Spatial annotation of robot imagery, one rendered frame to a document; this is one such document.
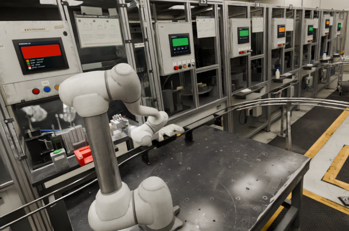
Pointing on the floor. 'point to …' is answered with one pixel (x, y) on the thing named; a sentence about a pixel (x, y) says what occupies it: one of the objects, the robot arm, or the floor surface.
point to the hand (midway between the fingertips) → (121, 123)
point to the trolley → (342, 76)
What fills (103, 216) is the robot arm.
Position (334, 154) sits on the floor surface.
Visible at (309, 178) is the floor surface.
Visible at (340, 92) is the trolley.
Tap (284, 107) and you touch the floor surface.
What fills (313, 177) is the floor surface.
